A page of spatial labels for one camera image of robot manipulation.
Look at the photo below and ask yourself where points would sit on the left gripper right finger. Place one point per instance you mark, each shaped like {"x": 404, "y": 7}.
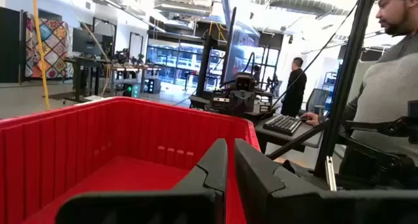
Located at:
{"x": 277, "y": 204}

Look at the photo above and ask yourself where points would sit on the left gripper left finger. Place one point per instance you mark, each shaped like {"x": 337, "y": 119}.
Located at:
{"x": 196, "y": 204}

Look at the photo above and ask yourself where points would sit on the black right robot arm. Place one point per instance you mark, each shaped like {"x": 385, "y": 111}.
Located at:
{"x": 218, "y": 104}

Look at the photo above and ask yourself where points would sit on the red plastic bin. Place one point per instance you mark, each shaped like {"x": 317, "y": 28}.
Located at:
{"x": 98, "y": 136}

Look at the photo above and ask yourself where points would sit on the black keyboard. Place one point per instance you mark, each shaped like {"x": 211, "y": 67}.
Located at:
{"x": 282, "y": 124}

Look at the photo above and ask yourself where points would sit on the large flat monitor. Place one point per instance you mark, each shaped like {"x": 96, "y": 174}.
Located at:
{"x": 241, "y": 54}

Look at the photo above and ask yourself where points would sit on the grey desk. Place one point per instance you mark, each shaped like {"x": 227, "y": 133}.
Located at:
{"x": 274, "y": 140}

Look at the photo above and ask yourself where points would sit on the person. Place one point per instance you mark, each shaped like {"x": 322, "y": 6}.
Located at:
{"x": 294, "y": 90}
{"x": 385, "y": 87}

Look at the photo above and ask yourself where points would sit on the grey office chair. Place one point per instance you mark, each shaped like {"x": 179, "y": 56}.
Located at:
{"x": 316, "y": 101}

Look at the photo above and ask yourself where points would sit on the black computer tower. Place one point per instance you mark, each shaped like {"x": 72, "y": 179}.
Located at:
{"x": 152, "y": 86}

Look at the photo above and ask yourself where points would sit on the computer tower green lights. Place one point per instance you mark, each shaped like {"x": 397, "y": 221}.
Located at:
{"x": 132, "y": 90}

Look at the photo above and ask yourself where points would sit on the distant robot workstation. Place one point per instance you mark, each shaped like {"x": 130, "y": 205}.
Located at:
{"x": 130, "y": 69}

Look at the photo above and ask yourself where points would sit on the black computer monitor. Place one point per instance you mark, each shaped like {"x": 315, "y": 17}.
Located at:
{"x": 88, "y": 42}

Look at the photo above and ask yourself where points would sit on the black standing desk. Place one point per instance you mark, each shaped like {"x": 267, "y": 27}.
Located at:
{"x": 78, "y": 80}

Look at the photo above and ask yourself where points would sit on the colourful patchwork quilt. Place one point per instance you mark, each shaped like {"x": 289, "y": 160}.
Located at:
{"x": 49, "y": 47}

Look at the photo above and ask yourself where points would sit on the black partition panel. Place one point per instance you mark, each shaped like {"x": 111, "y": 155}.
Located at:
{"x": 9, "y": 44}

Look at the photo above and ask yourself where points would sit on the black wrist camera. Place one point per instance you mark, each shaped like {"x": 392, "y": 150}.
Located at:
{"x": 245, "y": 83}

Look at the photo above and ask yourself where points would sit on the silver metal bracket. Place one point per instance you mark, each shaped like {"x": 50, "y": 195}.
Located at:
{"x": 330, "y": 175}

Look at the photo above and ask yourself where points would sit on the black aluminium frame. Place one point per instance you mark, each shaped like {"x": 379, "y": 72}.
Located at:
{"x": 343, "y": 87}

